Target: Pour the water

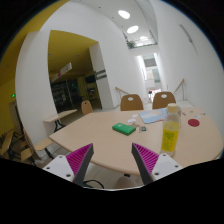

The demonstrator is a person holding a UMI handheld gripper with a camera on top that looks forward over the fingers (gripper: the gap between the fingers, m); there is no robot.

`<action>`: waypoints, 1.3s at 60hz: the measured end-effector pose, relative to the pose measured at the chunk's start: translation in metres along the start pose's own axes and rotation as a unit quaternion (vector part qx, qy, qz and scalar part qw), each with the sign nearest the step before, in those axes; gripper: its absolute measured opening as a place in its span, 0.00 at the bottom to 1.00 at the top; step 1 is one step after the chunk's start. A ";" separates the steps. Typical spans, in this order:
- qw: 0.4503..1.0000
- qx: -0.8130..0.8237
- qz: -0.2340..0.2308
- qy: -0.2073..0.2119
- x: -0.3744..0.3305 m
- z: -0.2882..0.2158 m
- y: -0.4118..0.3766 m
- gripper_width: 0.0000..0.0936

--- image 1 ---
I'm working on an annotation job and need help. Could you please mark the wooden stair handrail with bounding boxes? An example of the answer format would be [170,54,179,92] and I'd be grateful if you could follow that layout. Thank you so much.
[115,87,129,106]
[173,79,185,100]

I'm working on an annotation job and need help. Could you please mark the wooden chair left back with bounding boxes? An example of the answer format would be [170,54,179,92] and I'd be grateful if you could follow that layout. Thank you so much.
[120,94,143,111]

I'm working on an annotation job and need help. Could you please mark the hanging red white sign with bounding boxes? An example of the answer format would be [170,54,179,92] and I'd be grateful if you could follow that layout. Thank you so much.
[51,62,72,82]

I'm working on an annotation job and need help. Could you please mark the light blue paper sheet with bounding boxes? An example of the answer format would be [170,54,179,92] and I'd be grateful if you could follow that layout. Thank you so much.
[139,108,167,124]

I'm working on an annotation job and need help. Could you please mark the clear bottle yellow label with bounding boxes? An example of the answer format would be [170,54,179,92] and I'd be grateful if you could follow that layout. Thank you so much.
[161,103,180,156]

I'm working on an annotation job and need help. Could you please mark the wooden chair right back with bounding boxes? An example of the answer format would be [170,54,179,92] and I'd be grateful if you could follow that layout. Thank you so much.
[152,91,176,109]

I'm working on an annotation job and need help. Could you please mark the red round lid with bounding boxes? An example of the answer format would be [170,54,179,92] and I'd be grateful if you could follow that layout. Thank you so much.
[188,119,200,127]

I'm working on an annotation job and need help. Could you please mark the wooden chair far left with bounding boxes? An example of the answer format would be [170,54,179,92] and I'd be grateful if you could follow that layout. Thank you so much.
[81,100,93,115]

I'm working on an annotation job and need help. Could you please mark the balcony plant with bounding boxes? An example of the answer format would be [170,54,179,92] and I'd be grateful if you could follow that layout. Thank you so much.
[127,40,137,49]

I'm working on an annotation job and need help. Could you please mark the green box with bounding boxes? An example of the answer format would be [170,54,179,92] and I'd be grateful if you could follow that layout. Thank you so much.
[112,123,136,136]

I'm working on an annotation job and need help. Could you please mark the small colourful cards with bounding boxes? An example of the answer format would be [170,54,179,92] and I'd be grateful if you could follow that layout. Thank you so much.
[138,126,147,133]

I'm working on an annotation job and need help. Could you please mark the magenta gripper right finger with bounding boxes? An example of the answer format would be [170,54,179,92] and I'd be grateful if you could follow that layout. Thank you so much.
[131,142,184,186]

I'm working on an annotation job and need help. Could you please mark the wooden chair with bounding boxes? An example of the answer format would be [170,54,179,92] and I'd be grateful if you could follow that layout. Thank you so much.
[81,100,93,115]
[152,91,176,109]
[20,130,53,165]
[120,94,143,111]

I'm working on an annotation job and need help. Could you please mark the wooden chair near left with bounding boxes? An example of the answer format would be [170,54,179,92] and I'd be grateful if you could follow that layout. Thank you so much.
[20,130,53,165]

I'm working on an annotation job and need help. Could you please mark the wooden stair handrail right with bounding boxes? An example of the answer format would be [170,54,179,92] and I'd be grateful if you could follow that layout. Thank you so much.
[173,79,185,100]

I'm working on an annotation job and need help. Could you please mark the wooden stair handrail left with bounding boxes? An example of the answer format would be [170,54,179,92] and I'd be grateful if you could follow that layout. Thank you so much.
[115,87,129,106]

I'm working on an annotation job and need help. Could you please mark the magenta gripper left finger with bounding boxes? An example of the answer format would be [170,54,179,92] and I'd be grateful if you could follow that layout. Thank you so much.
[42,143,95,186]

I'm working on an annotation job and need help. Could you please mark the small wall desk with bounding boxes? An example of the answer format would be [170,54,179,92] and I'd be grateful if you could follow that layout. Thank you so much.
[44,109,76,131]

